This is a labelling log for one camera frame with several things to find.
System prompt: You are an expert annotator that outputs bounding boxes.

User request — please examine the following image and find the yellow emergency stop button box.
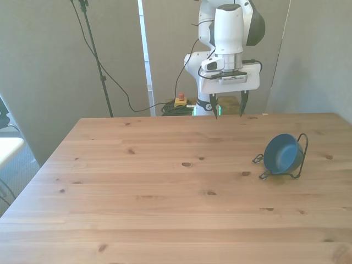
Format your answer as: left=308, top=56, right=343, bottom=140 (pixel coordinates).
left=174, top=92, right=188, bottom=108

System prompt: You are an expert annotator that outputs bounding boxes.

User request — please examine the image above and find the black thin camera stand pole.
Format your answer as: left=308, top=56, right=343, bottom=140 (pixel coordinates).
left=70, top=0, right=115, bottom=118

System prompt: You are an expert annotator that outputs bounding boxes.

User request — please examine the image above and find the black cable on thin pole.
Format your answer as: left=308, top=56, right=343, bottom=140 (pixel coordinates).
left=70, top=0, right=177, bottom=113

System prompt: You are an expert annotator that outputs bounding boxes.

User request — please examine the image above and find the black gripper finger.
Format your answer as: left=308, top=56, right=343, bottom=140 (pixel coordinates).
left=238, top=90, right=249, bottom=118
left=209, top=93, right=219, bottom=120

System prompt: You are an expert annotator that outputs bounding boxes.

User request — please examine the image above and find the white vertical frame strip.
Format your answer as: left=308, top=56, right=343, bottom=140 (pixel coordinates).
left=137, top=0, right=156, bottom=117

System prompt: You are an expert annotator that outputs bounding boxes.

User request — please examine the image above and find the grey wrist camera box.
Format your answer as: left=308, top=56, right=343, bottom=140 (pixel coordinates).
left=216, top=70, right=249, bottom=85

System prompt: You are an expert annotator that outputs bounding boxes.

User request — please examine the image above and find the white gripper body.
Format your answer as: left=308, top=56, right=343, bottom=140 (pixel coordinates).
left=198, top=62, right=261, bottom=94

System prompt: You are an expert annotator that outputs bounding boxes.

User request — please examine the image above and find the black hanging cable behind arm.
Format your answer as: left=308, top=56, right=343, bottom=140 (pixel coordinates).
left=174, top=37, right=200, bottom=100

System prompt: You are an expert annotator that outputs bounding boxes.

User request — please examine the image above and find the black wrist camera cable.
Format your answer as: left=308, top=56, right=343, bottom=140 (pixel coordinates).
left=241, top=58, right=263, bottom=75

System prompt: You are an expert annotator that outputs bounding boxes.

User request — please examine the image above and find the blue bowl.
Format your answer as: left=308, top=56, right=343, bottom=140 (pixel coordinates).
left=263, top=133, right=304, bottom=175

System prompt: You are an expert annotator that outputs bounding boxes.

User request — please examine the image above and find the coiled dark cable bundle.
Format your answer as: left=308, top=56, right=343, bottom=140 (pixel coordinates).
left=161, top=101, right=195, bottom=117

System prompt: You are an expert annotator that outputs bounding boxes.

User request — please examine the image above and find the white side table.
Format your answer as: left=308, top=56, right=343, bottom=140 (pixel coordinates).
left=0, top=137, right=25, bottom=170

